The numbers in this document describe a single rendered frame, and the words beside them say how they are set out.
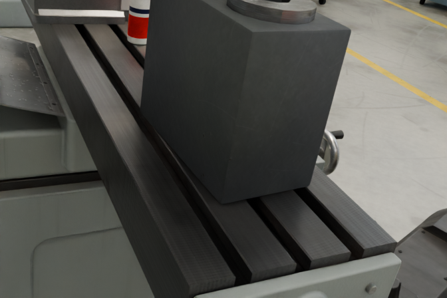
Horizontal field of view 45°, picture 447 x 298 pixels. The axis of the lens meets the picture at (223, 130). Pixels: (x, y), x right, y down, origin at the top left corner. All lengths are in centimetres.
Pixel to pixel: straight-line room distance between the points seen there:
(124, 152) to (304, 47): 24
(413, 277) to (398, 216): 133
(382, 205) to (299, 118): 196
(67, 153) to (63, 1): 30
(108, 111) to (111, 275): 47
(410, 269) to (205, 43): 75
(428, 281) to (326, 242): 62
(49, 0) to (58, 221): 39
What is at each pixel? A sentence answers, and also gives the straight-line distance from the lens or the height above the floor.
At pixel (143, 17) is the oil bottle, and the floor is 99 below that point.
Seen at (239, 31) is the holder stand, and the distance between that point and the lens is 50.
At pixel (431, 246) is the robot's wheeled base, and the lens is 126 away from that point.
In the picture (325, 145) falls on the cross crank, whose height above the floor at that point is 66.
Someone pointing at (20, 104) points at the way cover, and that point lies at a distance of 87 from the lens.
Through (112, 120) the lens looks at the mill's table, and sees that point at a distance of 70.
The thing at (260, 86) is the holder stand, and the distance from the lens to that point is 51.
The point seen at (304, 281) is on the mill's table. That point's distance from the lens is 52.
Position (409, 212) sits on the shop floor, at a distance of 252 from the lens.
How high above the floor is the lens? 126
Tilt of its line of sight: 27 degrees down
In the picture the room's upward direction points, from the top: 10 degrees clockwise
